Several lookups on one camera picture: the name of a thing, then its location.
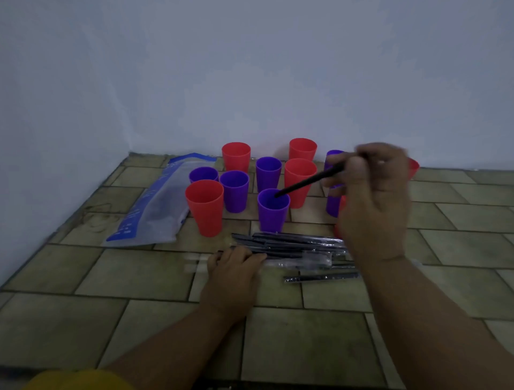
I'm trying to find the person's left hand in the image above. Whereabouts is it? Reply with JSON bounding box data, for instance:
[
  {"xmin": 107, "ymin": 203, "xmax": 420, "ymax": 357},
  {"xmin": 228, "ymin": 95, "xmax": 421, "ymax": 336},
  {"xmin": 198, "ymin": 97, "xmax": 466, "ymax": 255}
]
[{"xmin": 199, "ymin": 246, "xmax": 267, "ymax": 322}]

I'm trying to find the person's right hand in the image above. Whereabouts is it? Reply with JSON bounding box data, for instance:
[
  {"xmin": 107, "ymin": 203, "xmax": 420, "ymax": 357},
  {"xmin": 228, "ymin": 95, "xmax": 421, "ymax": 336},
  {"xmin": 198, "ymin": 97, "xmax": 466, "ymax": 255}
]
[{"xmin": 321, "ymin": 142, "xmax": 413, "ymax": 264}]

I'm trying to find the unwrapped black drinking straw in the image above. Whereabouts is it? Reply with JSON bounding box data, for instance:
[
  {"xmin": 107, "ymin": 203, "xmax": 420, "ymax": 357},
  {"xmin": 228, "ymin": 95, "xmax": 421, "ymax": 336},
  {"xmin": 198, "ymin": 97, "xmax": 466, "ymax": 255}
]
[{"xmin": 274, "ymin": 154, "xmax": 370, "ymax": 198}]

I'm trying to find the clear plastic straw wrapper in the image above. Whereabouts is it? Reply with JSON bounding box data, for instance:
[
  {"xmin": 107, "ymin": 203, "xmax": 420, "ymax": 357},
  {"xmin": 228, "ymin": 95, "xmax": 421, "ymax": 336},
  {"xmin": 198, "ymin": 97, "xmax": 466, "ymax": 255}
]
[{"xmin": 184, "ymin": 252, "xmax": 335, "ymax": 271}]

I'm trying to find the person's right forearm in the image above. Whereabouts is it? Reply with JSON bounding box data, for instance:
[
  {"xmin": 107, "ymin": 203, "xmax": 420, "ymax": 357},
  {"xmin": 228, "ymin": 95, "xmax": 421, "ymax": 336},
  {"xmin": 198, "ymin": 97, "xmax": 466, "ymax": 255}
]
[{"xmin": 358, "ymin": 254, "xmax": 514, "ymax": 390}]

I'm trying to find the person's left forearm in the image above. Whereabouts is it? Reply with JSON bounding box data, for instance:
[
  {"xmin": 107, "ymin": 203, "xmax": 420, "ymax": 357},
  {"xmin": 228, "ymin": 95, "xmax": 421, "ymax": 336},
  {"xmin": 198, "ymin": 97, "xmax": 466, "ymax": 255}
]
[{"xmin": 105, "ymin": 305, "xmax": 253, "ymax": 390}]

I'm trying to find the group of red plastic cups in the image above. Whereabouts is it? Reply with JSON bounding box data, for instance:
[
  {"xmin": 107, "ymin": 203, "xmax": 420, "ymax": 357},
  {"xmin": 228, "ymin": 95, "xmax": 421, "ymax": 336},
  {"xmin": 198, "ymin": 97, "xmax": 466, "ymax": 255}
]
[{"xmin": 185, "ymin": 138, "xmax": 421, "ymax": 239}]

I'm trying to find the group of purple plastic cups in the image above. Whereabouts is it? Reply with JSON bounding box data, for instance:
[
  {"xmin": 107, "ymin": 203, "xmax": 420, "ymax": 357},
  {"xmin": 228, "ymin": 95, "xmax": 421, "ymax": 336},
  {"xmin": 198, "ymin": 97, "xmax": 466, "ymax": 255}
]
[{"xmin": 189, "ymin": 149, "xmax": 347, "ymax": 234}]

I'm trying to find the blue and clear plastic bag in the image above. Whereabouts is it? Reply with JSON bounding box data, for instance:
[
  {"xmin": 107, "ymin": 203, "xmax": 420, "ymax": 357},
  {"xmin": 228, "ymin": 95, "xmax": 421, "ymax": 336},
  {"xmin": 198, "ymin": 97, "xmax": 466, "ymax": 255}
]
[{"xmin": 101, "ymin": 152, "xmax": 218, "ymax": 248}]

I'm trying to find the person's yellow garment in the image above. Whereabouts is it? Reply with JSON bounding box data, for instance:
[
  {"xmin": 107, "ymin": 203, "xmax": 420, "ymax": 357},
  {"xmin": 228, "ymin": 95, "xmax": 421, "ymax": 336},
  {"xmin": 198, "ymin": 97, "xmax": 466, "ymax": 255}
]
[{"xmin": 23, "ymin": 369, "xmax": 135, "ymax": 390}]

